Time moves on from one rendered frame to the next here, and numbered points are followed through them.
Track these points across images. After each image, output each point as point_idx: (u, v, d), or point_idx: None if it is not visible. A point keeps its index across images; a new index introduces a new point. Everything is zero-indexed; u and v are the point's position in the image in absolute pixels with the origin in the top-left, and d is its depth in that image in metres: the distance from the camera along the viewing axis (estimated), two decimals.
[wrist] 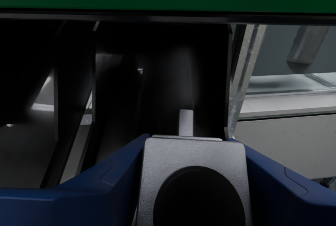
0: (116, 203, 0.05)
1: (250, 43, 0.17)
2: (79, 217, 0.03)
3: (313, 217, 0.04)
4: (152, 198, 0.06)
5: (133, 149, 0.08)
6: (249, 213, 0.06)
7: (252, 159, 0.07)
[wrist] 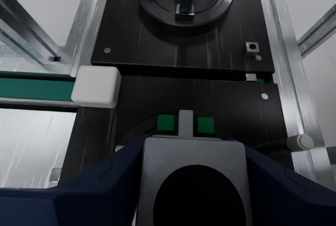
0: (116, 203, 0.05)
1: None
2: (79, 217, 0.03)
3: (313, 217, 0.04)
4: (152, 198, 0.06)
5: (133, 149, 0.08)
6: (250, 213, 0.06)
7: (252, 159, 0.07)
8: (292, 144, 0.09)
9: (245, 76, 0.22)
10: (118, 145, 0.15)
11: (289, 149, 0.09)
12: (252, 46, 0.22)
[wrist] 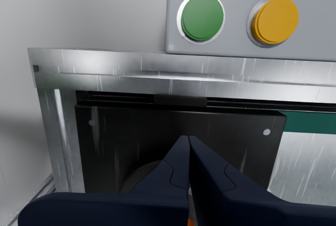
0: None
1: None
2: (186, 224, 0.03)
3: (229, 213, 0.04)
4: None
5: (182, 151, 0.08)
6: None
7: (200, 156, 0.07)
8: None
9: None
10: None
11: None
12: None
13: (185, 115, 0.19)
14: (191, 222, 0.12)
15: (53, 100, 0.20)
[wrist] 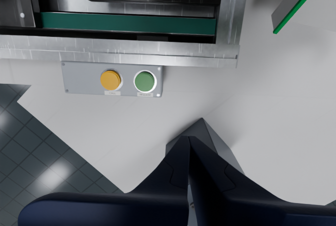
0: None
1: None
2: (186, 224, 0.03)
3: (229, 213, 0.04)
4: None
5: (182, 151, 0.08)
6: None
7: (200, 156, 0.07)
8: None
9: None
10: None
11: None
12: None
13: None
14: None
15: (231, 36, 0.33)
